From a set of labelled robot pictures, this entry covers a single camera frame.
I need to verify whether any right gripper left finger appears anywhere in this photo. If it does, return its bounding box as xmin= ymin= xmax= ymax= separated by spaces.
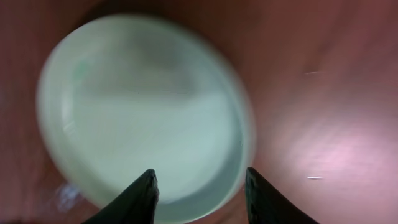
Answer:
xmin=83 ymin=169 xmax=159 ymax=224

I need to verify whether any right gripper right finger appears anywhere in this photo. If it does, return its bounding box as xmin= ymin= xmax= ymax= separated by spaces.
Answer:
xmin=244 ymin=167 xmax=318 ymax=224

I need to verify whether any mint plate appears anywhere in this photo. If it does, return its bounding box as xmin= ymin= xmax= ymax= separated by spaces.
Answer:
xmin=37 ymin=14 xmax=256 ymax=223

